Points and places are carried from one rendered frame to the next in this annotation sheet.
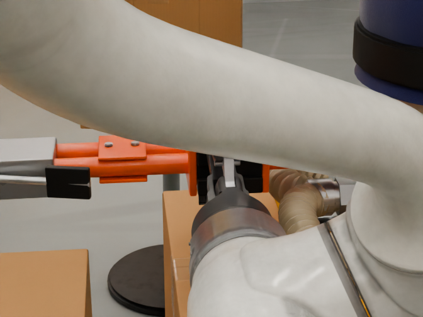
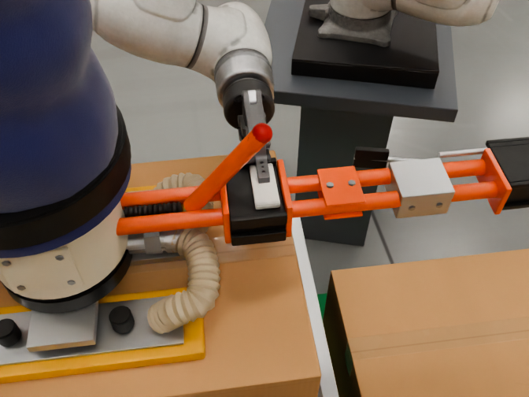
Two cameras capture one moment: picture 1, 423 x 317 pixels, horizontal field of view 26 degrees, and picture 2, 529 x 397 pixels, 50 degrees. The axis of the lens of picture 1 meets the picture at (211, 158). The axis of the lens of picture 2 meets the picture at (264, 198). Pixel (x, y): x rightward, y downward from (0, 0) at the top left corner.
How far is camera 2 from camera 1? 1.38 m
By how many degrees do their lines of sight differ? 107
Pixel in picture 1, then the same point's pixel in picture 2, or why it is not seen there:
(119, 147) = (342, 181)
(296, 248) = (220, 12)
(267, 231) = (230, 57)
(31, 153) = (409, 168)
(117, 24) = not seen: outside the picture
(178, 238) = (294, 283)
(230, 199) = (250, 85)
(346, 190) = not seen: hidden behind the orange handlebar
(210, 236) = (261, 60)
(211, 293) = (259, 24)
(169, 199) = (312, 354)
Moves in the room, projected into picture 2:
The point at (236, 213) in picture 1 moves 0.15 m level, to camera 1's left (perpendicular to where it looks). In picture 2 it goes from (247, 64) to (349, 62)
